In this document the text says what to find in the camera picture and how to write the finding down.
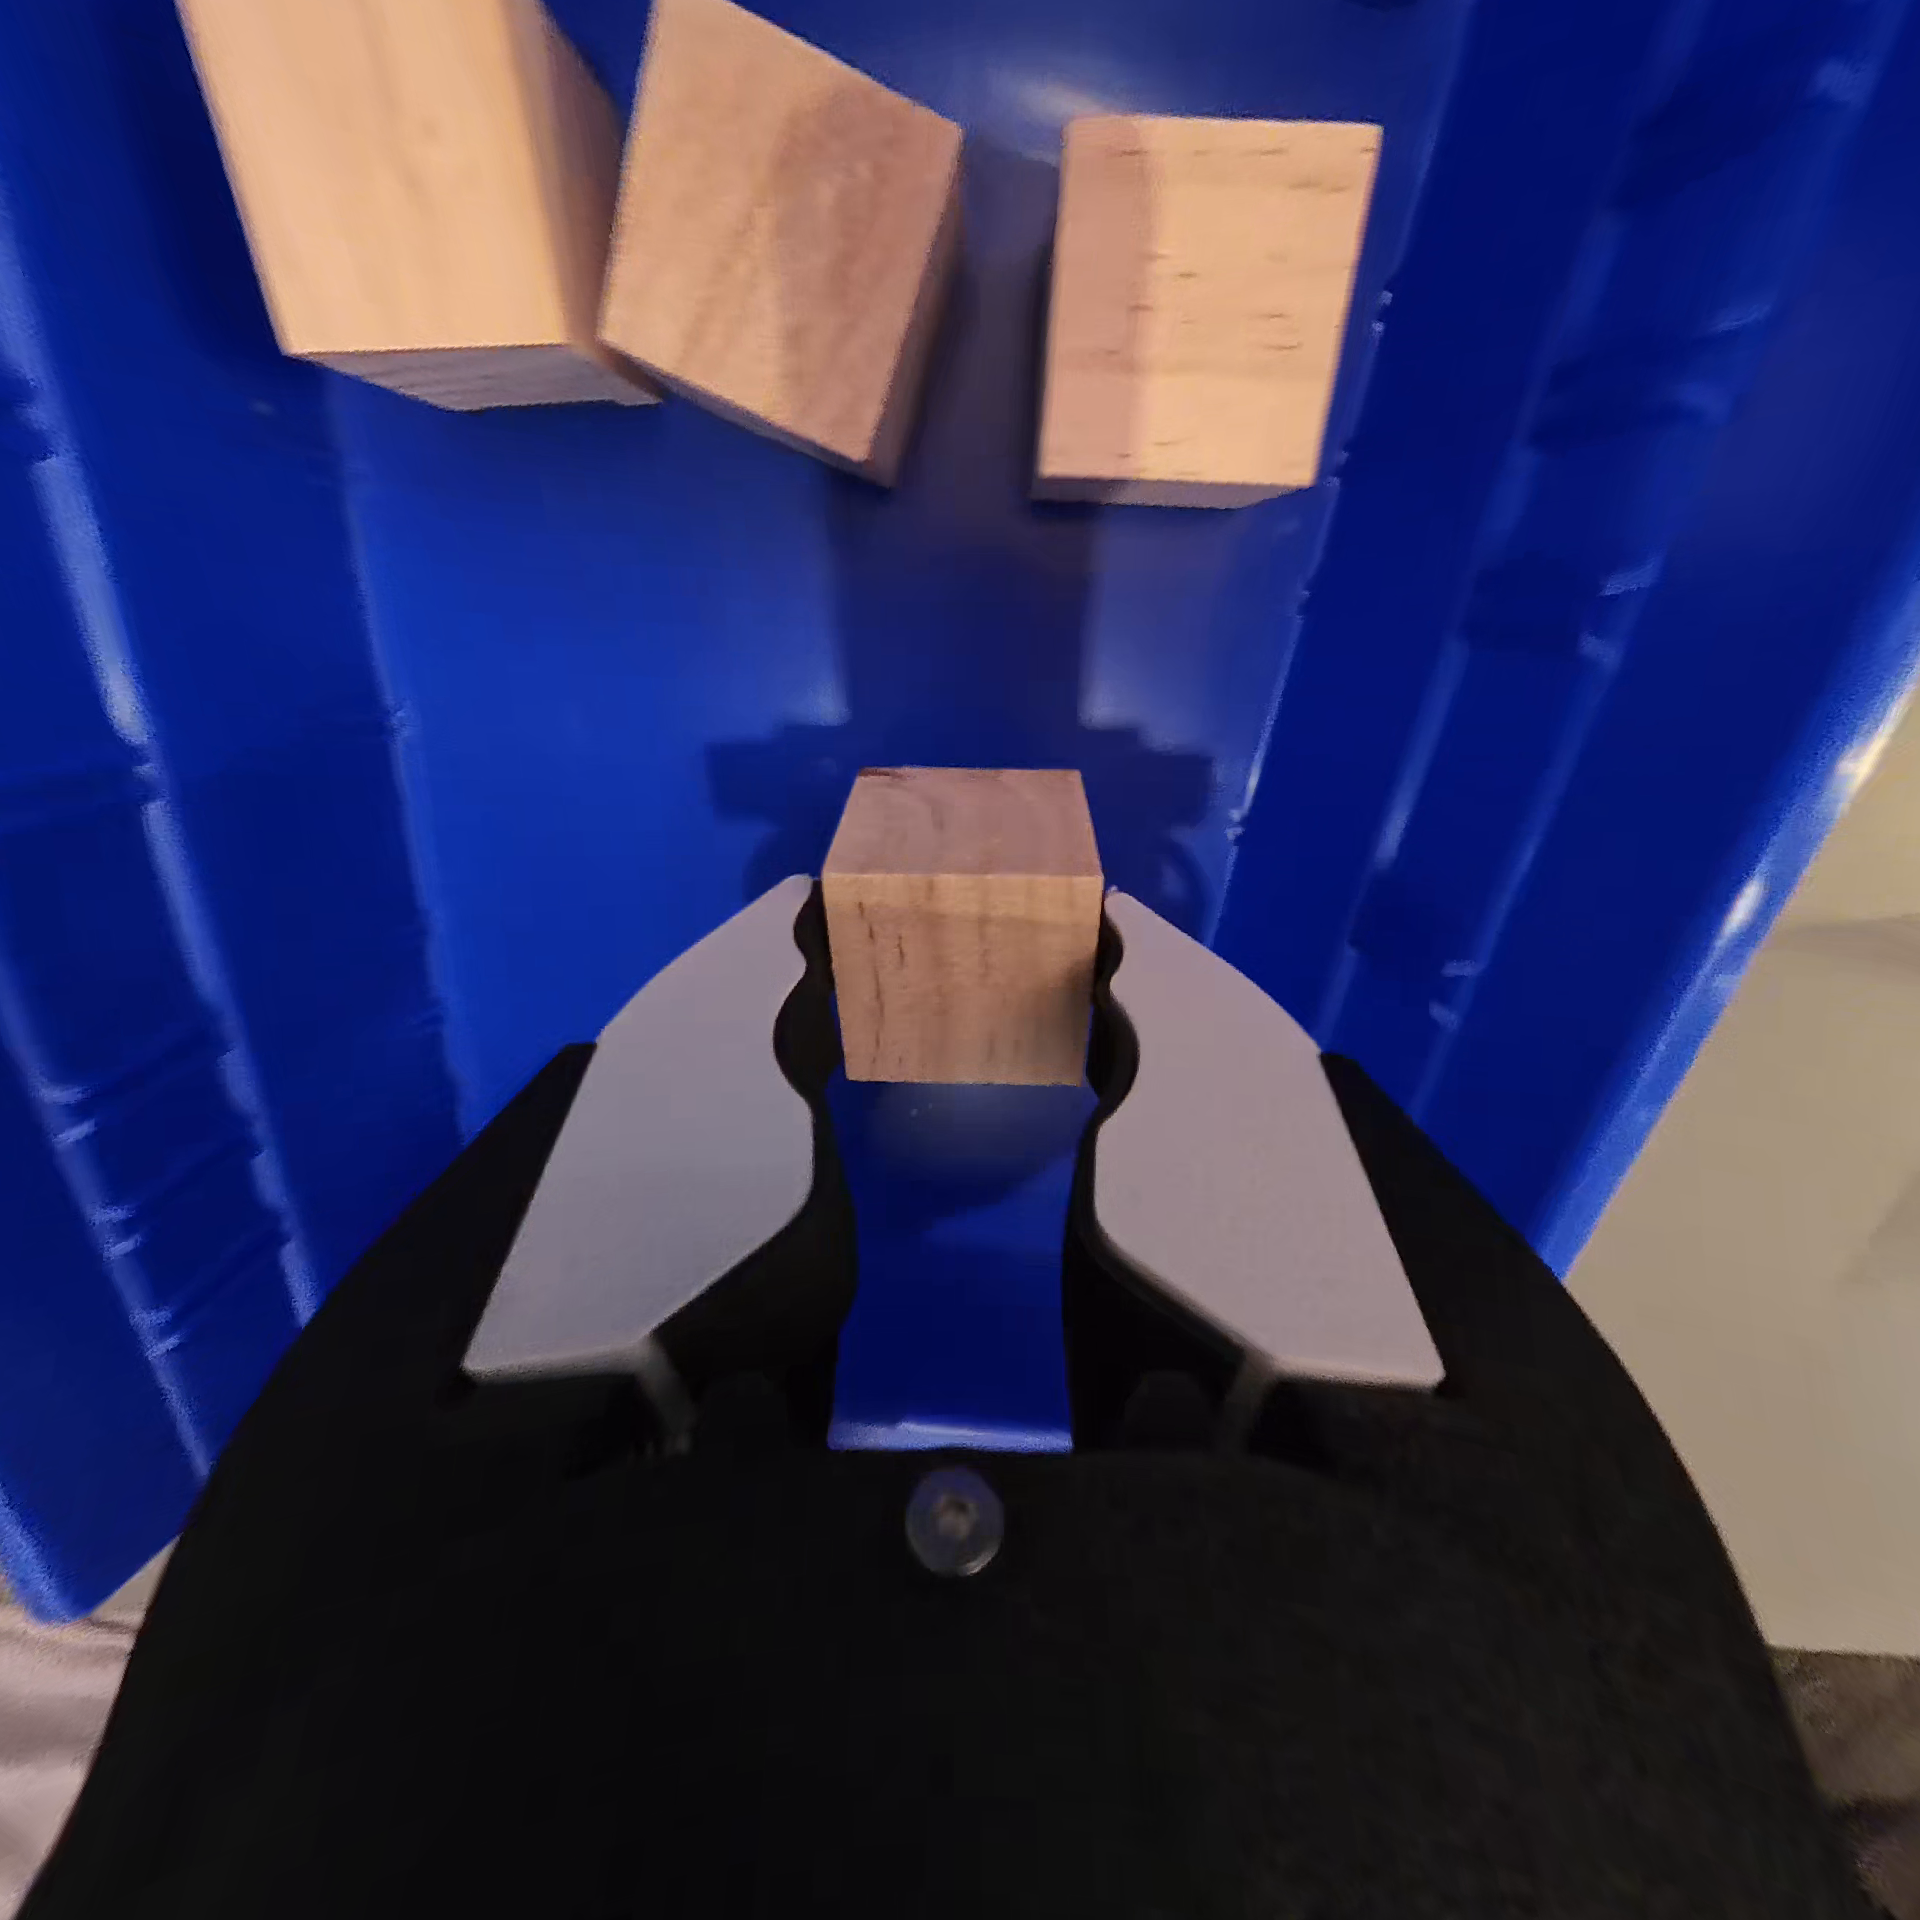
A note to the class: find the blue plastic bin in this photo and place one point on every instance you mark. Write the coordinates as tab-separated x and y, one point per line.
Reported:
600	675

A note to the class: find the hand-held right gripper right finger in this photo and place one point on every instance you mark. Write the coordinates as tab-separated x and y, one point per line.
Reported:
1260	1185

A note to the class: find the blue-taped wooden cube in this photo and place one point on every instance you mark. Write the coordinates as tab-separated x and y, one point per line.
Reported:
961	961

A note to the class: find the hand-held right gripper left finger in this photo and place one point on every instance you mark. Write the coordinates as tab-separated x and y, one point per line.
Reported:
645	1170

